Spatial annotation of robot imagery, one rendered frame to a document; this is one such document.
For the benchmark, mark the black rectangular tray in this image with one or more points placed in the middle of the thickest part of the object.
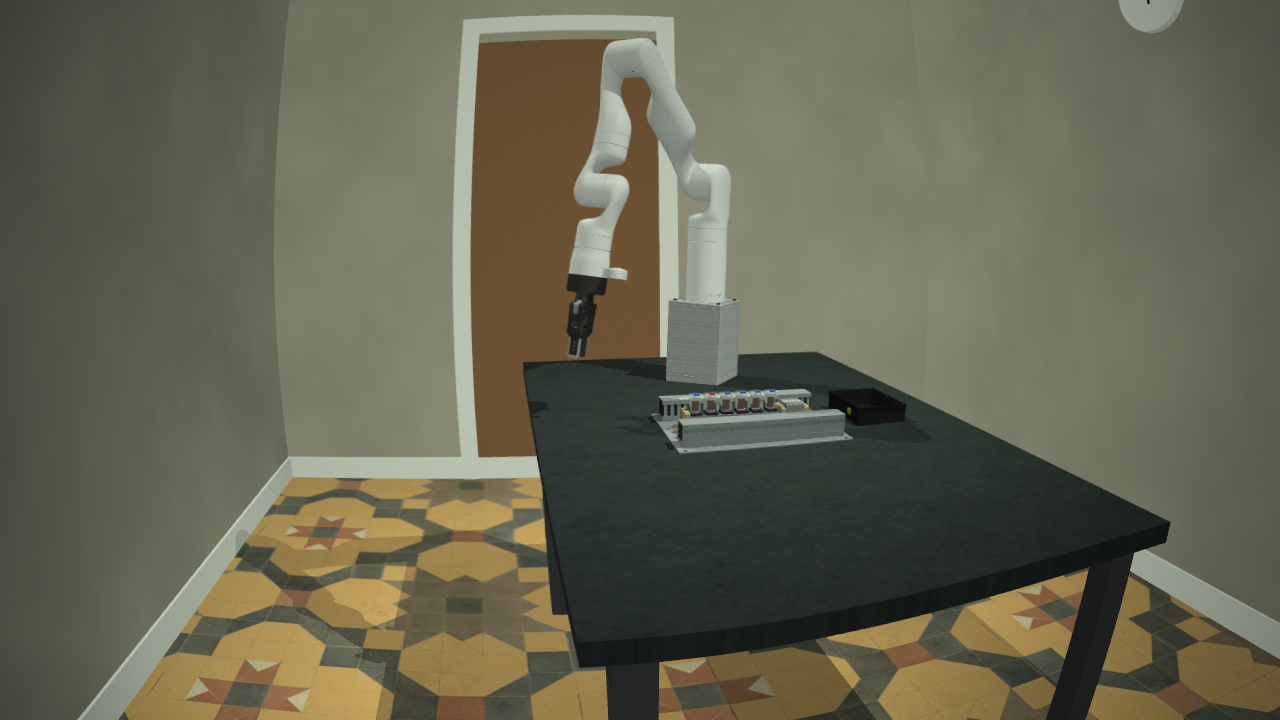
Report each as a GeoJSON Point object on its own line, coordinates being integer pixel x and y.
{"type": "Point", "coordinates": [886, 408]}

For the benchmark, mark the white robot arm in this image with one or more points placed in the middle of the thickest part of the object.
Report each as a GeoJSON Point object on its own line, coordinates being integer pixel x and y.
{"type": "Point", "coordinates": [675, 129]}

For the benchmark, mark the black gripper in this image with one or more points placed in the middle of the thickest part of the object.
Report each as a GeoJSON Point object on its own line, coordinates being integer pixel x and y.
{"type": "Point", "coordinates": [584, 286]}

